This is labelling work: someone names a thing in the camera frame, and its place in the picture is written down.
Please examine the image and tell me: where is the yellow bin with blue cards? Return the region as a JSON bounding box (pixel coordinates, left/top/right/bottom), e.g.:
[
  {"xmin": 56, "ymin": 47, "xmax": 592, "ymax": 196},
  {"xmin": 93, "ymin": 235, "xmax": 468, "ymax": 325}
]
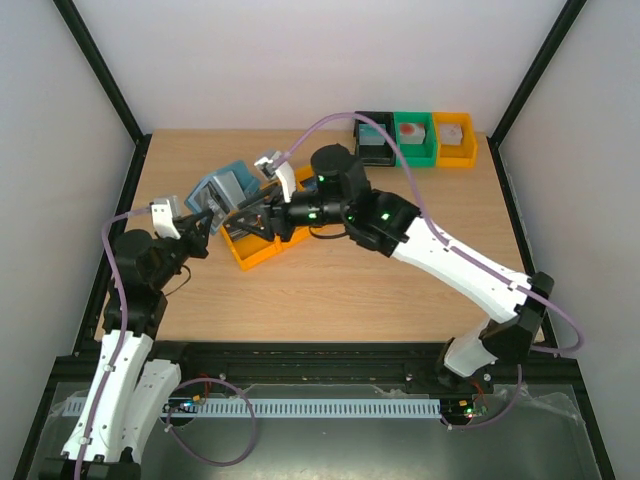
[{"xmin": 295, "ymin": 165, "xmax": 317, "ymax": 190}]

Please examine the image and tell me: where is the black credit card stack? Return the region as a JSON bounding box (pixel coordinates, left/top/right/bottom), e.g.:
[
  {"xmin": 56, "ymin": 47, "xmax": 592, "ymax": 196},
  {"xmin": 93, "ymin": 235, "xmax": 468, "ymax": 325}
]
[{"xmin": 225, "ymin": 215, "xmax": 261, "ymax": 241}]

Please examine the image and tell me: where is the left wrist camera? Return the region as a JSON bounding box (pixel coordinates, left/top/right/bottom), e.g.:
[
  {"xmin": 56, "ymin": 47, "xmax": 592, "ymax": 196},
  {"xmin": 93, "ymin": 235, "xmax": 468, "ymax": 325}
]
[{"xmin": 150, "ymin": 195, "xmax": 181, "ymax": 240}]

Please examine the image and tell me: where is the light blue cable duct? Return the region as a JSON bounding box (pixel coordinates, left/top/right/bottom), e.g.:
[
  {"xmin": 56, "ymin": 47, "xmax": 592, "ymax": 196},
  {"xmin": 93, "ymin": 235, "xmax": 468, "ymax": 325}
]
[{"xmin": 58, "ymin": 395, "xmax": 443, "ymax": 420}]

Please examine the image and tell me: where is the grey card deck in green bin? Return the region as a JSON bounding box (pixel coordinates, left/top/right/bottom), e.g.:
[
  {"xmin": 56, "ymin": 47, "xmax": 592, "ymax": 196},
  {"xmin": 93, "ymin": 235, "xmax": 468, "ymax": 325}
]
[{"xmin": 398, "ymin": 122, "xmax": 426, "ymax": 145}]

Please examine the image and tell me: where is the blue card holder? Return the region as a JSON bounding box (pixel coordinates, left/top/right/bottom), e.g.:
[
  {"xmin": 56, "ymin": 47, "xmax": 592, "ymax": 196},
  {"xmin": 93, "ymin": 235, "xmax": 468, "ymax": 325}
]
[{"xmin": 185, "ymin": 160, "xmax": 262, "ymax": 235}]

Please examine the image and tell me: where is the black frame post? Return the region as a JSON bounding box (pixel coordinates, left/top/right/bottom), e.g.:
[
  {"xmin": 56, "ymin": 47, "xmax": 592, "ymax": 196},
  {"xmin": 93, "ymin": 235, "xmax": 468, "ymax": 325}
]
[
  {"xmin": 488, "ymin": 0, "xmax": 587, "ymax": 149},
  {"xmin": 52, "ymin": 0, "xmax": 151, "ymax": 149}
]

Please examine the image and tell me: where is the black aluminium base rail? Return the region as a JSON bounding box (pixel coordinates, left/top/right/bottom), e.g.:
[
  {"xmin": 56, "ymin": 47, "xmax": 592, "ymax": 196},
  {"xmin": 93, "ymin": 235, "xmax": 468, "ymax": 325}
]
[{"xmin": 47, "ymin": 341, "xmax": 584, "ymax": 396}]

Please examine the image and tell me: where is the black frame post left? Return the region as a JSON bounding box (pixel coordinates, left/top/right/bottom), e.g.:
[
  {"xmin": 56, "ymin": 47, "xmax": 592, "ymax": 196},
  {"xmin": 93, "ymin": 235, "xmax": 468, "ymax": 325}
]
[{"xmin": 52, "ymin": 0, "xmax": 151, "ymax": 149}]

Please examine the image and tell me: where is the grey deck in orange bin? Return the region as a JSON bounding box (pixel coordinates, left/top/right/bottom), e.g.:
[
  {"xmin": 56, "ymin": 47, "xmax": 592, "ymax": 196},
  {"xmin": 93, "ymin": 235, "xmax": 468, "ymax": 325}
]
[{"xmin": 438, "ymin": 123, "xmax": 463, "ymax": 147}]

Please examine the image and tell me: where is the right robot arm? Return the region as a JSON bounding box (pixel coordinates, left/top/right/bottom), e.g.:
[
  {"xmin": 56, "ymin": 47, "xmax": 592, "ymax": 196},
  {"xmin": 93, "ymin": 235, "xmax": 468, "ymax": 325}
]
[{"xmin": 227, "ymin": 144, "xmax": 554, "ymax": 392}]

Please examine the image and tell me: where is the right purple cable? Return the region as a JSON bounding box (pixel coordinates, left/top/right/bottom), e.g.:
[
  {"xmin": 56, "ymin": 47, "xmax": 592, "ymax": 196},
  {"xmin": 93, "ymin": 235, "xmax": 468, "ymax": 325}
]
[{"xmin": 282, "ymin": 112, "xmax": 586, "ymax": 432}]

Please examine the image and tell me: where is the black frame post right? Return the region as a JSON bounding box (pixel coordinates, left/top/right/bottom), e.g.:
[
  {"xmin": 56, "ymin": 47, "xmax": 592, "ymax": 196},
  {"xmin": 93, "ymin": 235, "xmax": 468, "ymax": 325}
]
[{"xmin": 488, "ymin": 0, "xmax": 587, "ymax": 149}]

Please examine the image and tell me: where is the yellow bin with red cards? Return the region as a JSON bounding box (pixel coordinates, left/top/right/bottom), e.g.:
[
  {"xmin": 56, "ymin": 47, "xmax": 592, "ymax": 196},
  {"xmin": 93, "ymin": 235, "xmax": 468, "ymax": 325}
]
[{"xmin": 275, "ymin": 227, "xmax": 311, "ymax": 251}]

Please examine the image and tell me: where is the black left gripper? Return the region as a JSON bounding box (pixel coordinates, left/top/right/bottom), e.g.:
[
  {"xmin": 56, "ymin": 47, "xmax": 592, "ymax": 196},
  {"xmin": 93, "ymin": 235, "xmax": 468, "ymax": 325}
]
[{"xmin": 150, "ymin": 209, "xmax": 214, "ymax": 290}]

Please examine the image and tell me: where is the green storage bin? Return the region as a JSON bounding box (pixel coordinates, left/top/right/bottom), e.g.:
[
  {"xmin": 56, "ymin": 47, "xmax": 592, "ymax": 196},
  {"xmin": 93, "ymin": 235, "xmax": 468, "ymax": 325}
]
[{"xmin": 394, "ymin": 111, "xmax": 438, "ymax": 168}]

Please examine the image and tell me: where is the teal card deck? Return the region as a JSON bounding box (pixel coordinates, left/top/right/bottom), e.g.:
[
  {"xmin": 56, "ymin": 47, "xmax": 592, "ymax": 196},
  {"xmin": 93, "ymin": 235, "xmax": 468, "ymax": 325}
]
[{"xmin": 358, "ymin": 123, "xmax": 386, "ymax": 146}]

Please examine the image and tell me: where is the grey VIP credit card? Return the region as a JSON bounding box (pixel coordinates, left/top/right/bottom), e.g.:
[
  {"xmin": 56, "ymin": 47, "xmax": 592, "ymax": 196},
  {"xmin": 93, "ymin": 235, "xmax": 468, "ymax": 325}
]
[{"xmin": 208, "ymin": 171, "xmax": 246, "ymax": 214}]

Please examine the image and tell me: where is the black storage bin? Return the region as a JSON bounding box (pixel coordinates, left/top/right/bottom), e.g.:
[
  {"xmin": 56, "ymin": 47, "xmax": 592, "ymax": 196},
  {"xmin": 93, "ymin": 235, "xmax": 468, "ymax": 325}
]
[{"xmin": 353, "ymin": 111, "xmax": 396, "ymax": 167}]

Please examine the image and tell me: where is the purple cable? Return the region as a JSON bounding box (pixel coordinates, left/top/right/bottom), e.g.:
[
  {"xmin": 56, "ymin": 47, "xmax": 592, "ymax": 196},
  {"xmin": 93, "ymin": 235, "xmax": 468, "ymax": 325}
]
[
  {"xmin": 282, "ymin": 112, "xmax": 586, "ymax": 432},
  {"xmin": 72, "ymin": 207, "xmax": 256, "ymax": 480}
]

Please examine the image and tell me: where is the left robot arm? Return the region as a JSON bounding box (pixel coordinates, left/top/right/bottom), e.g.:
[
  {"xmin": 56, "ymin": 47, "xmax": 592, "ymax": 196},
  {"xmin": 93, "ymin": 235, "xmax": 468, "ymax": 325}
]
[{"xmin": 38, "ymin": 200, "xmax": 214, "ymax": 479}]

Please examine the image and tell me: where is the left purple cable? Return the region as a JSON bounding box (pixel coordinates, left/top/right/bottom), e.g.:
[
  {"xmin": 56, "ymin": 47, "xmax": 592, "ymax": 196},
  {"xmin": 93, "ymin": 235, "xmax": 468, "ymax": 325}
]
[{"xmin": 72, "ymin": 207, "xmax": 256, "ymax": 480}]

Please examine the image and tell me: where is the orange storage bin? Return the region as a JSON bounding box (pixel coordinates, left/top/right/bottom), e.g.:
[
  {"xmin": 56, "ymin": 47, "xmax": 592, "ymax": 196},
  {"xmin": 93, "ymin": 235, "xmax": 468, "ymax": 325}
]
[{"xmin": 432, "ymin": 112, "xmax": 478, "ymax": 168}]

